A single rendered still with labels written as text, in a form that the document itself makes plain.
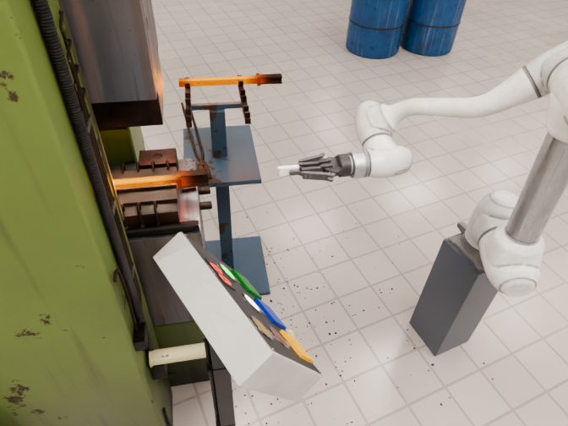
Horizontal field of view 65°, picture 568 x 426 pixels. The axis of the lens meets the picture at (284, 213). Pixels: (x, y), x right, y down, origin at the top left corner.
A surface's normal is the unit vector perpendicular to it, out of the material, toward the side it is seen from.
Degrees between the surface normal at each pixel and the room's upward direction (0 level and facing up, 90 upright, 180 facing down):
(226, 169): 0
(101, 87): 90
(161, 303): 90
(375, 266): 0
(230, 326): 30
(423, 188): 0
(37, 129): 90
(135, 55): 90
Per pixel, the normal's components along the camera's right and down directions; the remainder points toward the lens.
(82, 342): 0.19, 0.68
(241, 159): 0.04, -0.73
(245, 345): -0.37, -0.44
